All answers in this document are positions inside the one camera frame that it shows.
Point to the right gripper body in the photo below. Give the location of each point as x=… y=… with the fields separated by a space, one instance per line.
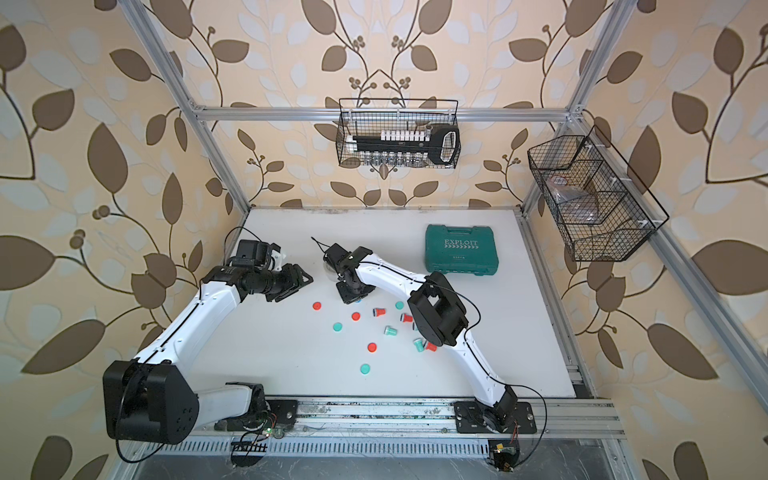
x=349 y=293

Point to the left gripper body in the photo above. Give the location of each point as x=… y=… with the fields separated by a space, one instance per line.
x=274 y=283

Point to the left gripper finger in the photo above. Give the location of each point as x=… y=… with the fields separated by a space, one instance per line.
x=301 y=276
x=289 y=289

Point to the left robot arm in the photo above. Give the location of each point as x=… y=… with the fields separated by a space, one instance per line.
x=149 y=399

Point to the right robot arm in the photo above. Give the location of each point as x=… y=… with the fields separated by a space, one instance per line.
x=440 y=316

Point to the clear tape roll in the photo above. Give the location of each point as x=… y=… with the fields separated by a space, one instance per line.
x=331 y=273

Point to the green tool case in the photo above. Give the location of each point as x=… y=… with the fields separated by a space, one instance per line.
x=453 y=249

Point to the black white tool in basket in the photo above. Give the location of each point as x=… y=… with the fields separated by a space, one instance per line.
x=434 y=146

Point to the plastic bag in basket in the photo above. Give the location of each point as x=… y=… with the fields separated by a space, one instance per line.
x=575 y=205

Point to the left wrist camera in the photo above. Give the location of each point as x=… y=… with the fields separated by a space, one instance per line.
x=258 y=255

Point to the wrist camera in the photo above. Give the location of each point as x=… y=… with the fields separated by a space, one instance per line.
x=258 y=255
x=339 y=259

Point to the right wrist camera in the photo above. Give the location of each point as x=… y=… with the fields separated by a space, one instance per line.
x=339 y=259

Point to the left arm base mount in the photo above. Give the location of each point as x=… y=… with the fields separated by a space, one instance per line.
x=262 y=414

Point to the back wire basket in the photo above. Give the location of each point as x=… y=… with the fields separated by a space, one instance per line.
x=369 y=114

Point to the wire basket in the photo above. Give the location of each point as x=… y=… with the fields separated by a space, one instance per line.
x=369 y=114
x=629 y=213

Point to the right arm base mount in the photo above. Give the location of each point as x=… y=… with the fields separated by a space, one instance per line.
x=506 y=416

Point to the right wire basket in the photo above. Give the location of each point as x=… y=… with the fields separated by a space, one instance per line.
x=629 y=213

